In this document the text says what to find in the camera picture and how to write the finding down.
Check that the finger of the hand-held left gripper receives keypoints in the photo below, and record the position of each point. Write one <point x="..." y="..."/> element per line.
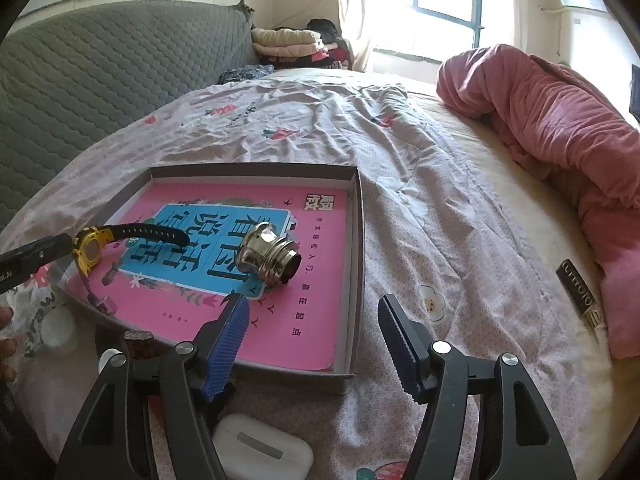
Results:
<point x="42" y="250"/>

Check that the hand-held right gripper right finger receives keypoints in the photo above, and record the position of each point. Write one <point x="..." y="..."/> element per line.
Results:
<point x="400" y="350"/>

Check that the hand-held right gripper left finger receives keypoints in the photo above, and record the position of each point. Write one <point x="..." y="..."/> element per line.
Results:
<point x="227" y="350"/>

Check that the yellow black wrist watch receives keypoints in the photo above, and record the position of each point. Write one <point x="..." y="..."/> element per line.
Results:
<point x="90" y="250"/>

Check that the white ribbed bottle cap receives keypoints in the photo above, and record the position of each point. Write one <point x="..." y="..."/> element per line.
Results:
<point x="57" y="332"/>

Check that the red black small packet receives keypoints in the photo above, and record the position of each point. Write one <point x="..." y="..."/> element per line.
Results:
<point x="139" y="345"/>

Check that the grey cardboard box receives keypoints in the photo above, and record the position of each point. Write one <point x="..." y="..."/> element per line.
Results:
<point x="356" y="270"/>

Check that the white earbuds case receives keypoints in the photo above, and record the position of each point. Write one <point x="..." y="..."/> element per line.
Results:
<point x="260" y="447"/>

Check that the person's left hand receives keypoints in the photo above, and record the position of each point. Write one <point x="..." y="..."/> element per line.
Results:
<point x="6" y="350"/>

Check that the pink blue book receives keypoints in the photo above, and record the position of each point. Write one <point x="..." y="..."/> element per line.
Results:
<point x="200" y="320"/>

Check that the printed plastic bag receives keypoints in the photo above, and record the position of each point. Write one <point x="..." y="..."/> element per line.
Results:
<point x="32" y="305"/>

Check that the brass threaded fitting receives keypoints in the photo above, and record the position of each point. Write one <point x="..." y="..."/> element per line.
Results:
<point x="267" y="255"/>

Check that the floral pink bed sheet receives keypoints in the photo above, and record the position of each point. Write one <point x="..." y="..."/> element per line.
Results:
<point x="440" y="220"/>

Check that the black mattress label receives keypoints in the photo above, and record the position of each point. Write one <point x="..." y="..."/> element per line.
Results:
<point x="580" y="292"/>

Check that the grey quilted headboard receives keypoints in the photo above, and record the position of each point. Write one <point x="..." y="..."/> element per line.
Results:
<point x="100" y="70"/>

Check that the dark patterned cloth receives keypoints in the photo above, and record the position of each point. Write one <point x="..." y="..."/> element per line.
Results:
<point x="245" y="72"/>

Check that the pink quilt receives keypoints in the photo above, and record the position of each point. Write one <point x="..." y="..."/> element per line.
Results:
<point x="550" y="120"/>

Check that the beige folded blanket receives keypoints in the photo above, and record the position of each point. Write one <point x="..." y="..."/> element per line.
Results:
<point x="285" y="42"/>

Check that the black garment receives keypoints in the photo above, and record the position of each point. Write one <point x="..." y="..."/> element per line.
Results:
<point x="324" y="27"/>

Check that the cream curtain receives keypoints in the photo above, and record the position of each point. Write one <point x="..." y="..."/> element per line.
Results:
<point x="370" y="5"/>

